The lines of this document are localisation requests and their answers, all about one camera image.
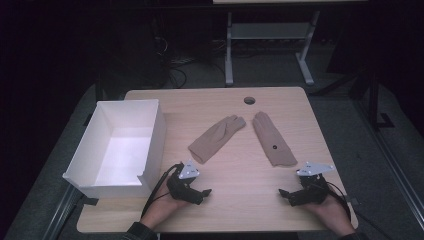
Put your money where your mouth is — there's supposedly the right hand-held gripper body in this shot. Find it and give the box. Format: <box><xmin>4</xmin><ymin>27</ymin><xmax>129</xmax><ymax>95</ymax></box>
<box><xmin>288</xmin><ymin>161</ymin><xmax>335</xmax><ymax>207</ymax></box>

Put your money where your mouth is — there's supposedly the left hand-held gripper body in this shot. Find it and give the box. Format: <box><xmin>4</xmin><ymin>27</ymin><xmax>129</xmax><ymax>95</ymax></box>
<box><xmin>166</xmin><ymin>160</ymin><xmax>205</xmax><ymax>206</ymax></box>

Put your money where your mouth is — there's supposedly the beige glove with dark dot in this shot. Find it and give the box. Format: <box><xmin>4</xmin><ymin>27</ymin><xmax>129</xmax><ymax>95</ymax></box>
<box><xmin>251</xmin><ymin>111</ymin><xmax>299</xmax><ymax>168</ymax></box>

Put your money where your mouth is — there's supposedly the white box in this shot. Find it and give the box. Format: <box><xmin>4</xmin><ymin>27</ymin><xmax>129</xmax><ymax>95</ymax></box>
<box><xmin>62</xmin><ymin>98</ymin><xmax>167</xmax><ymax>200</ymax></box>

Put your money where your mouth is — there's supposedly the person's left hand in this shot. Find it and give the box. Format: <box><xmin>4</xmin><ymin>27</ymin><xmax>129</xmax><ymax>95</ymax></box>
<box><xmin>140</xmin><ymin>179</ymin><xmax>192</xmax><ymax>231</ymax></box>

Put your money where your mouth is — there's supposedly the person's right hand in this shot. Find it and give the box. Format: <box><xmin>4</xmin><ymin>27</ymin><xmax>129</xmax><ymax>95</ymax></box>
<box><xmin>303</xmin><ymin>194</ymin><xmax>356</xmax><ymax>237</ymax></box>

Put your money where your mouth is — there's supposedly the dark metal stand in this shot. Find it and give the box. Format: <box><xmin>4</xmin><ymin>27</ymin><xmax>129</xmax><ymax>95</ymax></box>
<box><xmin>309</xmin><ymin>64</ymin><xmax>396</xmax><ymax>132</ymax></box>

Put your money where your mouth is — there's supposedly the grey metal table stand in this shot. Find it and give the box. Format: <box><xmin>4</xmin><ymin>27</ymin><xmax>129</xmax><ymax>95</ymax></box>
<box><xmin>224</xmin><ymin>10</ymin><xmax>322</xmax><ymax>88</ymax></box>

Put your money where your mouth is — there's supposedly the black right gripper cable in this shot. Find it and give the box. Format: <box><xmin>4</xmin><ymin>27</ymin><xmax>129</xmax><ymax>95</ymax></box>
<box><xmin>323</xmin><ymin>180</ymin><xmax>353</xmax><ymax>222</ymax></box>

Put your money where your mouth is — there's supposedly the thin black floor cable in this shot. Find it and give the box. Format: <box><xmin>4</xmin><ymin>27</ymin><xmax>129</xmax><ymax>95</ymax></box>
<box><xmin>353</xmin><ymin>209</ymin><xmax>388</xmax><ymax>235</ymax></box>

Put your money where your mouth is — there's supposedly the metal floor rail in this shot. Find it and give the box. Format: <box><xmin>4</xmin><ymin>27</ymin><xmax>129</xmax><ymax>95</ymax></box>
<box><xmin>41</xmin><ymin>183</ymin><xmax>85</xmax><ymax>240</ymax></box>
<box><xmin>352</xmin><ymin>98</ymin><xmax>424</xmax><ymax>232</ymax></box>

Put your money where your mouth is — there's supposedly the tangle of black floor cables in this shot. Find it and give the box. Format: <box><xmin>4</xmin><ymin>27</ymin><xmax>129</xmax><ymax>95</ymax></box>
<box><xmin>153</xmin><ymin>34</ymin><xmax>228</xmax><ymax>90</ymax></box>

